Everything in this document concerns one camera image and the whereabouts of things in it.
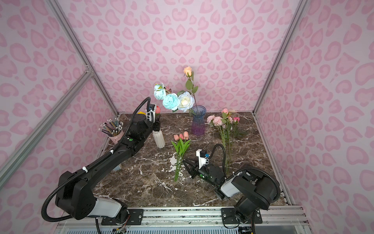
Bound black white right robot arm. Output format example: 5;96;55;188
183;144;281;226

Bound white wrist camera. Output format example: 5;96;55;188
146;103;156;123
196;149;210;169

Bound tulip bunch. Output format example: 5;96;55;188
137;106;161;115

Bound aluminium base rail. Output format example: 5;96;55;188
54;206;312;234

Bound light pink double peony stem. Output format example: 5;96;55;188
224;116;233;147

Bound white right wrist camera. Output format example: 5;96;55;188
196;149;210;169

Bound purple glass vase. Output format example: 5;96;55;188
191;105;206;136

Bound yellow peach rose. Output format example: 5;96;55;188
183;66;199;106

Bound magenta rose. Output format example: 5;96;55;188
232;117;245;138

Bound pink pen cup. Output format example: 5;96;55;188
109;130;124;144

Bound pink tulip stem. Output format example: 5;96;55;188
171;135;181;182
177;134;185;164
182;131;191;155
172;139;190;182

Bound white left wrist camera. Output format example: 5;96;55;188
146;103;156;123

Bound salmon pink rose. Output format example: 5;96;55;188
221;108;232;176

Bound small pink twin rose stem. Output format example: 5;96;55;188
206;115;228;151

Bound grey rectangular eraser block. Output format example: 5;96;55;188
113;164;122;171

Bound white ribbed vase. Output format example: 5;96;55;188
153;130;166;149

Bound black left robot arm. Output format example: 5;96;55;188
41;97;156;224

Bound white rose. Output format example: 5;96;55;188
178;91;195;112

